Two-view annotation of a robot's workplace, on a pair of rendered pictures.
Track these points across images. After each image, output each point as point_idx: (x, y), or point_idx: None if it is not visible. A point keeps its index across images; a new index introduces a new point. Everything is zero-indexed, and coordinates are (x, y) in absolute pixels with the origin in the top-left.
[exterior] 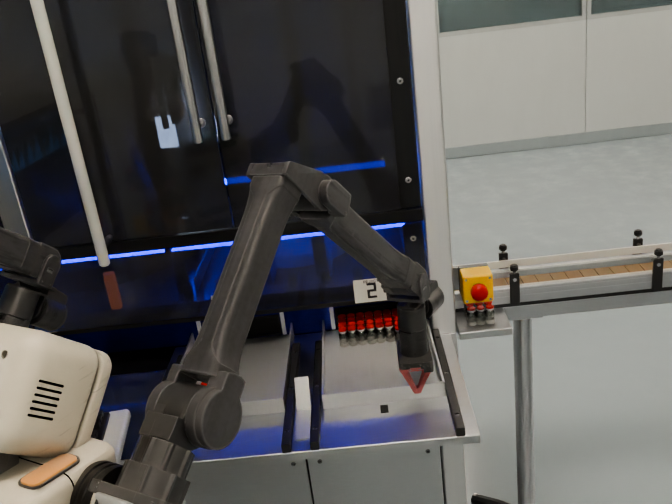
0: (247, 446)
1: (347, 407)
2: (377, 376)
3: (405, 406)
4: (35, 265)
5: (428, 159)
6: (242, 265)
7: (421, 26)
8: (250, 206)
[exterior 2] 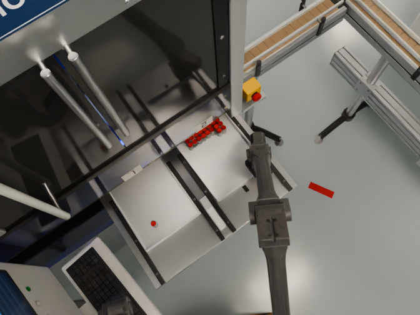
0: (202, 245)
1: (227, 195)
2: (226, 166)
3: (254, 182)
4: None
5: (235, 62)
6: (284, 292)
7: (237, 3)
8: (273, 264)
